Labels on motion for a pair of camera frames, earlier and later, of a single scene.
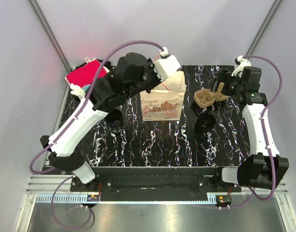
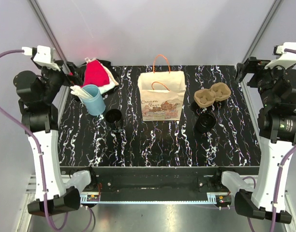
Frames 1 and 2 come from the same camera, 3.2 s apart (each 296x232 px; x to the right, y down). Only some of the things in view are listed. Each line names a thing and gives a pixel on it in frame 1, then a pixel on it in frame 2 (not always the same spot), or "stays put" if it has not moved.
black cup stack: (113, 118) stays put
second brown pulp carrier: (206, 98) stays put
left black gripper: (150, 66) -> (74, 79)
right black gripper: (224, 76) -> (254, 65)
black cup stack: (204, 122) stays put
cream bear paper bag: (165, 103) stays put
